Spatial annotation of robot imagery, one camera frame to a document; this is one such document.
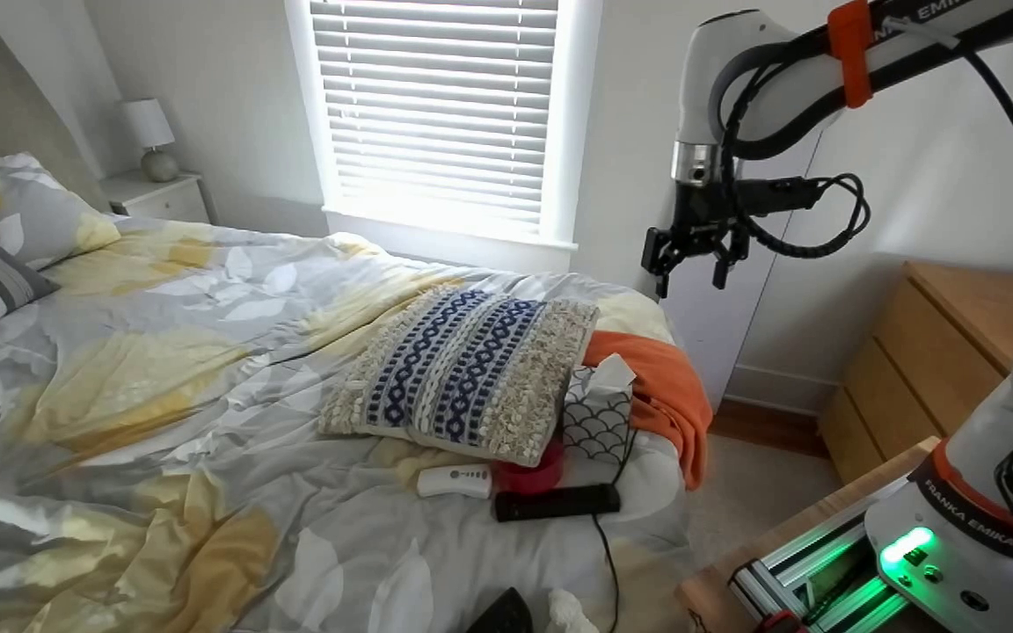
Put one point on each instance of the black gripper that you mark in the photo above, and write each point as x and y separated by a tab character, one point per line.
708	212

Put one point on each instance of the white tissue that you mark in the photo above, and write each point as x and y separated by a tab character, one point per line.
601	374

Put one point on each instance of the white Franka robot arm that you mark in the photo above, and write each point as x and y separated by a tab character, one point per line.
720	49

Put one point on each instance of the scale patterned tissue box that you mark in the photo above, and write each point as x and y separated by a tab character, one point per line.
598	433

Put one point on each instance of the blue beige patterned pillow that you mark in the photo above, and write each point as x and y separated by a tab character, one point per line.
459	371

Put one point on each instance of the orange blanket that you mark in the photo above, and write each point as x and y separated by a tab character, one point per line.
664	390

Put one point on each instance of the wooden dresser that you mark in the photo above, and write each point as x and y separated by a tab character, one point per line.
941	352

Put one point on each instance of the red pouch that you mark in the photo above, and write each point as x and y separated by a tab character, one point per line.
527	477

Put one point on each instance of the black power strip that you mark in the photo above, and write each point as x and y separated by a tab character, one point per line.
557	500

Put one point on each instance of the white window blinds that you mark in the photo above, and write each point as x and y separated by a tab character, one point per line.
437	107

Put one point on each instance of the white remote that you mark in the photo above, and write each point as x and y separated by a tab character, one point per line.
453	478

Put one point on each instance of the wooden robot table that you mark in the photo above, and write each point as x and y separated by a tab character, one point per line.
720	586

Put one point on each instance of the white plush item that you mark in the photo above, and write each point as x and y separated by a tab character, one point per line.
569	614

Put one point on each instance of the small black device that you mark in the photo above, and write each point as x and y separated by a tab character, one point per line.
505	614

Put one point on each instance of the grey yellow floral duvet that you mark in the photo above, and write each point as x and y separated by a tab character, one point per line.
176	399

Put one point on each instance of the white nightstand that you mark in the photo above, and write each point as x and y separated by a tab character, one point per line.
160	197

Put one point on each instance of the small white table lamp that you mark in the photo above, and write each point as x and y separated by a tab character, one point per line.
151	129

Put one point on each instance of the beige upholstered headboard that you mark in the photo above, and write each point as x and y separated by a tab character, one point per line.
1	91

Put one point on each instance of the white window frame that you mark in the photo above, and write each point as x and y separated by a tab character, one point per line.
580	117

